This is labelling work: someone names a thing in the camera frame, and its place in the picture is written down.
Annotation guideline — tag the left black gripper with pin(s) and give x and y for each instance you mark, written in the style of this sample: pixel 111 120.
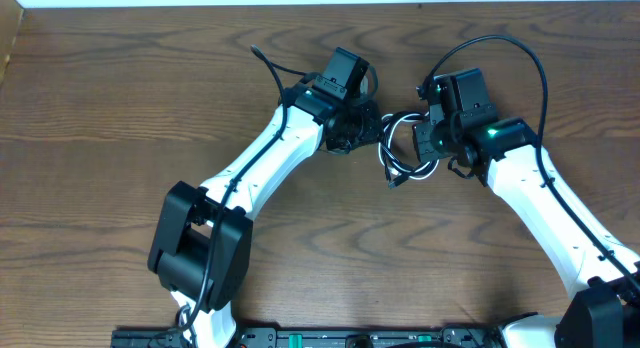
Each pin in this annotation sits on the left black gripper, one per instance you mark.
pixel 361 126

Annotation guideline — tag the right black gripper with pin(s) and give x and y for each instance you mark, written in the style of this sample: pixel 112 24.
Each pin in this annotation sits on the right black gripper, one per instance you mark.
pixel 425 143

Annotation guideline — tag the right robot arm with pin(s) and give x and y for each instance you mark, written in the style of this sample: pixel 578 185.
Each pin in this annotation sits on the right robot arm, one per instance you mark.
pixel 599 273

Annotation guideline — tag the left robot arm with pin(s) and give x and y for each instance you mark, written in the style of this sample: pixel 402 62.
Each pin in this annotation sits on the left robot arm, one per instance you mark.
pixel 201 247

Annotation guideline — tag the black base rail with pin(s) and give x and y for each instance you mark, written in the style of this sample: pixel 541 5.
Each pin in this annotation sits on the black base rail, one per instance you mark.
pixel 263 337

